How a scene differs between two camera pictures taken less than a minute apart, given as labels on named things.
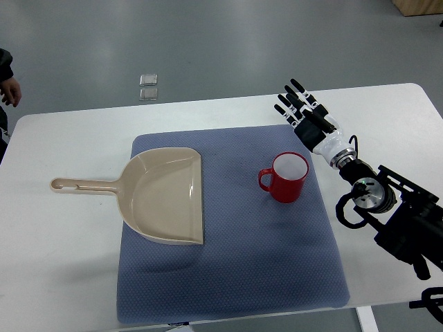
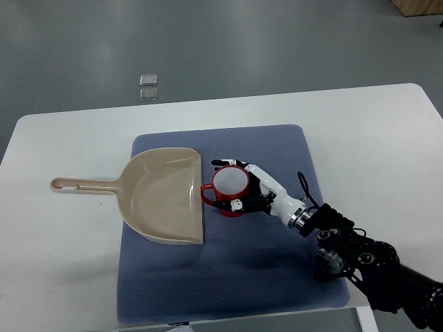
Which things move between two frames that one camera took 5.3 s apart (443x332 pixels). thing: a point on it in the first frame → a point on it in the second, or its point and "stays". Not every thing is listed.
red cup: [289, 172] → [230, 182]
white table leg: [367, 319] stays
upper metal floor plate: [148, 79] stays
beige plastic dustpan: [160, 193] stays
